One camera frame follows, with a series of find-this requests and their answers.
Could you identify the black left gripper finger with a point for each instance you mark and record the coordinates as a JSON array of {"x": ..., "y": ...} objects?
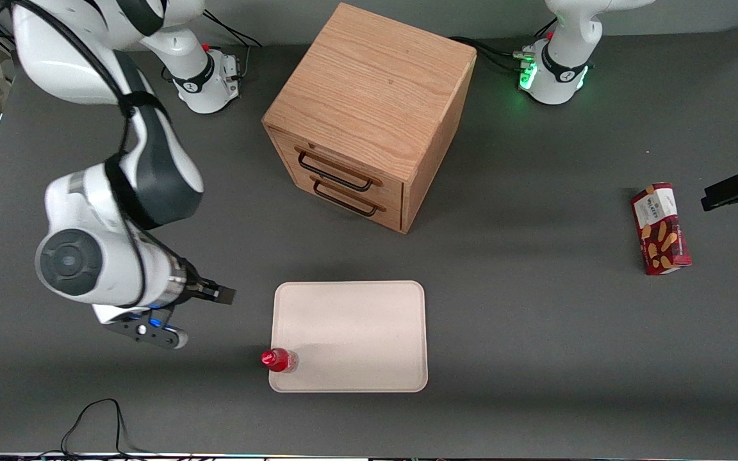
[{"x": 728, "y": 192}]

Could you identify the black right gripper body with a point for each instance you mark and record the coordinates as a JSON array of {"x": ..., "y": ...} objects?
[{"x": 197, "y": 286}]

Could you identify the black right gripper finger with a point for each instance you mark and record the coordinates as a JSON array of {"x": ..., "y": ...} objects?
[
  {"x": 210, "y": 285},
  {"x": 223, "y": 295}
]

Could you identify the red coke bottle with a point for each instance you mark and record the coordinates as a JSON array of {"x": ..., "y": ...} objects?
[{"x": 278, "y": 360}]

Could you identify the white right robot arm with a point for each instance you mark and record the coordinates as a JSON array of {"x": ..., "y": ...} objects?
[{"x": 93, "y": 192}]

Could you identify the beige plastic tray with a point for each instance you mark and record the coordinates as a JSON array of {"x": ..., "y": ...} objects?
[{"x": 356, "y": 333}]

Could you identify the red cookie box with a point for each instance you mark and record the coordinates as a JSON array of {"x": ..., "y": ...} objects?
[{"x": 660, "y": 230}]

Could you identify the wooden drawer front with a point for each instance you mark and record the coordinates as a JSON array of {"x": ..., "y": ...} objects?
[
  {"x": 391, "y": 193},
  {"x": 393, "y": 218}
]

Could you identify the wooden drawer cabinet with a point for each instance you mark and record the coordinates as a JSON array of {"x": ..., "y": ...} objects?
[{"x": 369, "y": 83}]

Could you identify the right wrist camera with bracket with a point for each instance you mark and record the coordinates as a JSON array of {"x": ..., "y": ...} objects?
[{"x": 151, "y": 331}]

